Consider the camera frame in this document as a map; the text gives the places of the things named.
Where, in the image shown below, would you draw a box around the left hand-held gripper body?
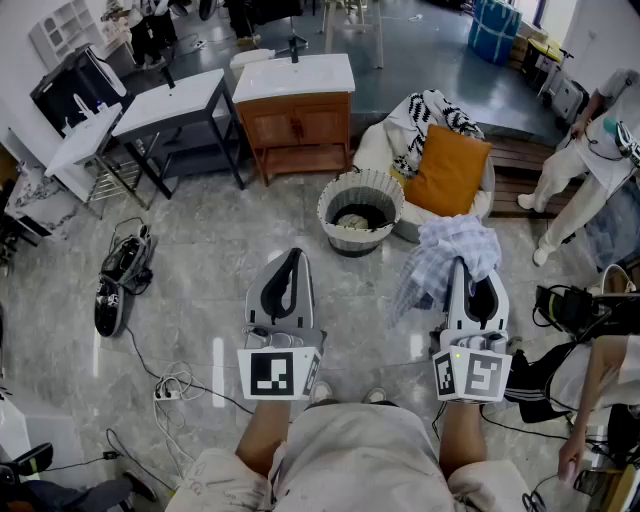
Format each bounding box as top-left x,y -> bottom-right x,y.
236,319 -> 327,401

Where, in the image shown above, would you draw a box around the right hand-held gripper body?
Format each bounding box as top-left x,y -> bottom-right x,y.
430,327 -> 514,404

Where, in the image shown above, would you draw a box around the blue checkered clothes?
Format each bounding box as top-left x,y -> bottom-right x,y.
387,214 -> 503,329

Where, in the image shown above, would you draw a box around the beige clothes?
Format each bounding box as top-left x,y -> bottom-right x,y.
333,212 -> 374,231

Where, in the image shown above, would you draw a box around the woven white laundry basket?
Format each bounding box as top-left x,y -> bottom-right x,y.
317,168 -> 405,259

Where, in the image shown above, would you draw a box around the person's left forearm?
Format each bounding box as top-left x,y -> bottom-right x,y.
234,399 -> 294,479

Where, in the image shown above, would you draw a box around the person's right forearm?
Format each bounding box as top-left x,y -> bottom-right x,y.
438,399 -> 489,476

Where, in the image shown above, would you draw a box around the black striped garment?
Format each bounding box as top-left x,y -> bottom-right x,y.
503,342 -> 591,426

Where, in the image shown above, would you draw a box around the person's light shirt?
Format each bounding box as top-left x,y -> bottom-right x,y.
164,402 -> 531,512

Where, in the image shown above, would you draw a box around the orange cushion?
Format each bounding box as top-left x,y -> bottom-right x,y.
403,123 -> 493,217

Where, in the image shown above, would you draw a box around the wooden slat platform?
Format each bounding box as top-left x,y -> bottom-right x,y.
487,134 -> 596,219

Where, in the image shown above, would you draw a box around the white bean bag chair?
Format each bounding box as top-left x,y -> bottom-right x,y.
352,94 -> 496,244

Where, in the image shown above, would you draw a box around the wooden vanity with white sink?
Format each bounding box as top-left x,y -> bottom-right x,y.
232,53 -> 356,187

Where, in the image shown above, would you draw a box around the black and white patterned blanket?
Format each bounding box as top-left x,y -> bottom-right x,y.
387,89 -> 485,179

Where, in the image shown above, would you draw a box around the silver suitcase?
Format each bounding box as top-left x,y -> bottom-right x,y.
542,69 -> 591,124

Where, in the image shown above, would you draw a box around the small white sink chrome stand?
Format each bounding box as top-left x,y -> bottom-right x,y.
44,102 -> 151,211

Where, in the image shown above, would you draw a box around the marble slab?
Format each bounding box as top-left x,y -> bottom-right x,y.
3,164 -> 81,241

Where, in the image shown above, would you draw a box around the white bin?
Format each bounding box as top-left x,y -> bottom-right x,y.
229,48 -> 276,71

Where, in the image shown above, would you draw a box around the white table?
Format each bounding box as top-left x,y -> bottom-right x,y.
322,0 -> 386,70

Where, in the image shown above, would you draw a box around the black cabinet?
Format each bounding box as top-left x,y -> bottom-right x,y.
29,44 -> 129,137

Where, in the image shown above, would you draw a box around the white shelf unit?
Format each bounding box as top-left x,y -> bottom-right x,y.
28,0 -> 109,69

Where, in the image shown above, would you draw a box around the black equipment with cables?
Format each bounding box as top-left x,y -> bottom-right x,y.
532,283 -> 640,341

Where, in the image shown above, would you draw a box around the white power strip with cable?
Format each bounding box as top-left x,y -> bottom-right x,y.
151,360 -> 214,451

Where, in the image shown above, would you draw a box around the black gear pack with cables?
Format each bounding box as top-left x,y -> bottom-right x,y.
93,217 -> 157,339

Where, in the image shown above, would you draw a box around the grey frame vanity white sink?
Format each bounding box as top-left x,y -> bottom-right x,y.
112,68 -> 246,199

